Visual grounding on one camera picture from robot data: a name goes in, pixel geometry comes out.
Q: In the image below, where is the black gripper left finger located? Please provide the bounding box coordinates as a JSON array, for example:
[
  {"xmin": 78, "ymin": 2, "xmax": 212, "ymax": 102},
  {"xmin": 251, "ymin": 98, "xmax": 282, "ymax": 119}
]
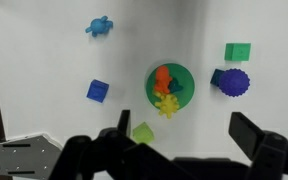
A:
[{"xmin": 117, "ymin": 109, "xmax": 131, "ymax": 137}]

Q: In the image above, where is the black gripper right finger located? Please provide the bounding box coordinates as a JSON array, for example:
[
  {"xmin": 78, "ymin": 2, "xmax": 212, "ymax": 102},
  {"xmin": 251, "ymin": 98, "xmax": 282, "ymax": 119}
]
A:
[{"xmin": 228, "ymin": 111, "xmax": 268, "ymax": 161}]

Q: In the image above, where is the yellow spiky gear toy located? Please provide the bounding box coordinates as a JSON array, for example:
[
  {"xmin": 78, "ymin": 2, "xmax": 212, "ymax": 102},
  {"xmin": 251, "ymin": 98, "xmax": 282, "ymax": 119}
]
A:
[{"xmin": 154, "ymin": 93, "xmax": 181, "ymax": 120}]

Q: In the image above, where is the green bowl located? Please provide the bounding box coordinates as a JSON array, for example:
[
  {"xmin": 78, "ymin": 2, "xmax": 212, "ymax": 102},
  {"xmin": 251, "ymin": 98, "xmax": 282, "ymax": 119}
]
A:
[{"xmin": 145, "ymin": 62, "xmax": 196, "ymax": 111}]

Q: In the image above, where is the lime green cube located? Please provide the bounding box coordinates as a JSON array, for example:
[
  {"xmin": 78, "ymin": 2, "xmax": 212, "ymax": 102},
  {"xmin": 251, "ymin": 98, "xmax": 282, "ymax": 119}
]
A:
[{"xmin": 132, "ymin": 121, "xmax": 155, "ymax": 145}]

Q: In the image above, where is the purple spiky ball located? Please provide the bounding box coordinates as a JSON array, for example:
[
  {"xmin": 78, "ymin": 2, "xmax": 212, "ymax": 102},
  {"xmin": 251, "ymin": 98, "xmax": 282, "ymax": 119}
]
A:
[{"xmin": 218, "ymin": 68, "xmax": 251, "ymax": 98}]

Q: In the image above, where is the orange figure toy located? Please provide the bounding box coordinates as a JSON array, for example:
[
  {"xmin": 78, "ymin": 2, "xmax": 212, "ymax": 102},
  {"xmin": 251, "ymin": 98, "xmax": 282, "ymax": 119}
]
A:
[{"xmin": 153, "ymin": 65, "xmax": 173, "ymax": 95}]

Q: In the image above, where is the dark blue cube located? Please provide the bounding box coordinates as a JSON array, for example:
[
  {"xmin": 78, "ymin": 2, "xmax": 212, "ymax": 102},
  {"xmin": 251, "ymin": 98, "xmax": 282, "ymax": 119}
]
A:
[{"xmin": 210, "ymin": 68, "xmax": 226, "ymax": 87}]

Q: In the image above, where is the small dark teal toy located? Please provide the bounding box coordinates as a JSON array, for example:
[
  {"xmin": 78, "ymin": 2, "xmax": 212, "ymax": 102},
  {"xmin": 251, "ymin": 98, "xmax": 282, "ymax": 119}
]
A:
[{"xmin": 168, "ymin": 78, "xmax": 184, "ymax": 95}]

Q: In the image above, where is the grey metal plate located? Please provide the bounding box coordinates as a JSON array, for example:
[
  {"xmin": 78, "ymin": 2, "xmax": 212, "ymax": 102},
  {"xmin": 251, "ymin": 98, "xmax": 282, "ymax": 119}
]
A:
[{"xmin": 0, "ymin": 133, "xmax": 64, "ymax": 176}]

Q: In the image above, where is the light blue turtle toy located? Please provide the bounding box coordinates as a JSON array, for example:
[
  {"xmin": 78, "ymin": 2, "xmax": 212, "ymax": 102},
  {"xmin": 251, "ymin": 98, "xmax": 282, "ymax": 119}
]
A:
[{"xmin": 85, "ymin": 15, "xmax": 114, "ymax": 38}]

